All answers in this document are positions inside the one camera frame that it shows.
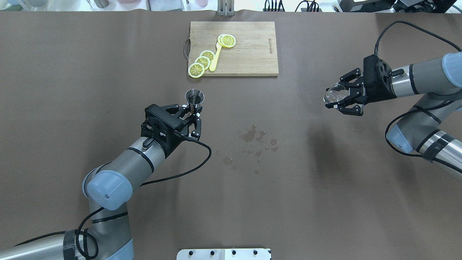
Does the yellow plastic knife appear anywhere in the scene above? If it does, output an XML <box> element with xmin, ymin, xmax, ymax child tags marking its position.
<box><xmin>209</xmin><ymin>40</ymin><xmax>223</xmax><ymax>72</ymax></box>

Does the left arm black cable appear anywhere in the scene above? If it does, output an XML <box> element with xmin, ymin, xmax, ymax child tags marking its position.
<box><xmin>14</xmin><ymin>132</ymin><xmax>212</xmax><ymax>259</ymax></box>

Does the lemon slice on knife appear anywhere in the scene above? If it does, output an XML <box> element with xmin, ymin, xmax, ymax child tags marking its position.
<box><xmin>217</xmin><ymin>34</ymin><xmax>236</xmax><ymax>48</ymax></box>

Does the small pink cup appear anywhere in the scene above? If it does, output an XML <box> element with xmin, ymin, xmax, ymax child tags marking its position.
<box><xmin>195</xmin><ymin>0</ymin><xmax>209</xmax><ymax>7</ymax></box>

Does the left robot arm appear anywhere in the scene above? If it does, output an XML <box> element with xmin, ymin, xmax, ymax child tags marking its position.
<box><xmin>1</xmin><ymin>104</ymin><xmax>202</xmax><ymax>260</ymax></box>

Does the white camera mast base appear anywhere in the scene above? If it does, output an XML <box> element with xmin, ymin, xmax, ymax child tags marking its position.
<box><xmin>176</xmin><ymin>248</ymin><xmax>272</xmax><ymax>260</ymax></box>

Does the lemon slice near handle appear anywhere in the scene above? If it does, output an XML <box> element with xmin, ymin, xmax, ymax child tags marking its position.
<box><xmin>187</xmin><ymin>62</ymin><xmax>206</xmax><ymax>78</ymax></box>

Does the clear glass cup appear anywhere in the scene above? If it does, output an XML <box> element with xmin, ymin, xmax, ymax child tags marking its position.
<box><xmin>323</xmin><ymin>83</ymin><xmax>350</xmax><ymax>104</ymax></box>

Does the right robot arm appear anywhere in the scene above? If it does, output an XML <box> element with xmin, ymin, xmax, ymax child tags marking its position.
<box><xmin>324</xmin><ymin>52</ymin><xmax>461</xmax><ymax>179</ymax></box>

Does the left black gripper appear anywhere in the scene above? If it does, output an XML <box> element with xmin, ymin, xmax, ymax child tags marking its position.
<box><xmin>141</xmin><ymin>104</ymin><xmax>202</xmax><ymax>158</ymax></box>

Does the metal tray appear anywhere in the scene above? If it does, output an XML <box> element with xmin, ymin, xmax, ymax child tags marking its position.
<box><xmin>148</xmin><ymin>0</ymin><xmax>184</xmax><ymax>12</ymax></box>

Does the steel jigger measuring cup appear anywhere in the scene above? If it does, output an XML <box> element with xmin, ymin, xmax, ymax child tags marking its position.
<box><xmin>185</xmin><ymin>89</ymin><xmax>205</xmax><ymax>114</ymax></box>

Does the aluminium frame post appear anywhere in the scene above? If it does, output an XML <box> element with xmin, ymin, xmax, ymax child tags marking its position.
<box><xmin>217</xmin><ymin>0</ymin><xmax>235</xmax><ymax>17</ymax></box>

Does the wooden cutting board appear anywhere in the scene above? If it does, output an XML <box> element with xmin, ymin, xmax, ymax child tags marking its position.
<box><xmin>188</xmin><ymin>21</ymin><xmax>279</xmax><ymax>76</ymax></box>

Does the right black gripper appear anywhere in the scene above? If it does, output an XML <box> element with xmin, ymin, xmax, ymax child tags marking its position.
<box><xmin>325</xmin><ymin>55</ymin><xmax>397</xmax><ymax>116</ymax></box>

